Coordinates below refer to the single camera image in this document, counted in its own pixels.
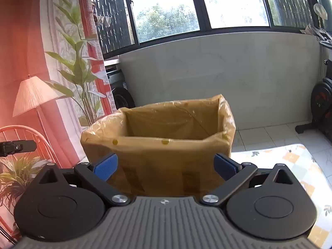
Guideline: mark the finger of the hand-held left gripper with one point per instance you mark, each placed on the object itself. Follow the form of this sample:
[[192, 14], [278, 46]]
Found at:
[[23, 146]]

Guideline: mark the white crumpled cloth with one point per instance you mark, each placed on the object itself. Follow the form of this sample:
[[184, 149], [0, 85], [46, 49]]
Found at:
[[312, 31]]

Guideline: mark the cardboard box with plastic liner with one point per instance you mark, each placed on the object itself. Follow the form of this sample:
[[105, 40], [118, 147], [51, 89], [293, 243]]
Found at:
[[160, 160]]

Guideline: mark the black exercise bike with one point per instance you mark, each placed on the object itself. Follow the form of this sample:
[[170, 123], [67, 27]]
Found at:
[[321, 96]]

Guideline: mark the washing machine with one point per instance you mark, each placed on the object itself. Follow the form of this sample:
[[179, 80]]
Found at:
[[120, 98]]

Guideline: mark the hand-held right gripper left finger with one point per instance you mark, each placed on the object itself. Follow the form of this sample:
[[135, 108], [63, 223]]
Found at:
[[106, 170]]

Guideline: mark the checked floral tablecloth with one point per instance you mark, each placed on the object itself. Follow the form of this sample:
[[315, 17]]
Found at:
[[293, 158]]

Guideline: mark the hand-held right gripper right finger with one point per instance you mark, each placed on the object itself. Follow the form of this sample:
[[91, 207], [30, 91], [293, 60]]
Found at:
[[224, 168]]

